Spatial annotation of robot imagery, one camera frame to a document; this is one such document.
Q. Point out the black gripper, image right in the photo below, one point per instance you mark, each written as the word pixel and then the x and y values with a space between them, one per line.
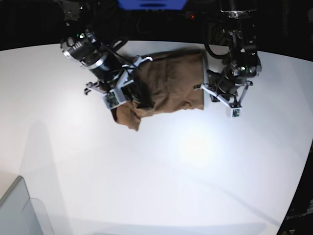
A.
pixel 225 83

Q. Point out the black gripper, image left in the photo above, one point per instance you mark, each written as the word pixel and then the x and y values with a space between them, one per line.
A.
pixel 102 65

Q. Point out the brown t-shirt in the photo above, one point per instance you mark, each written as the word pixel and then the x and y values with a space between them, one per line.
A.
pixel 168 84

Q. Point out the blue plastic box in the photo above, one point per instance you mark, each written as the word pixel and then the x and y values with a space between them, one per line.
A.
pixel 152 4

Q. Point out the black power strip red light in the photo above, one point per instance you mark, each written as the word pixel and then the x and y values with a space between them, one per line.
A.
pixel 194 15

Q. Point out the translucent grey plastic bin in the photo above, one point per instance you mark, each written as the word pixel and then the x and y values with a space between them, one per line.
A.
pixel 21 214

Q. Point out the white camera mount, image left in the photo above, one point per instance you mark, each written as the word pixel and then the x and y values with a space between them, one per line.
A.
pixel 112 93

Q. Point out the white camera mount, image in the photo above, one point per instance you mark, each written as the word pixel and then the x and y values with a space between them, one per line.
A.
pixel 112 93
pixel 232 103

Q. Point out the white camera mount, image right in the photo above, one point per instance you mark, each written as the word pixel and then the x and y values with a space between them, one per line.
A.
pixel 232 103

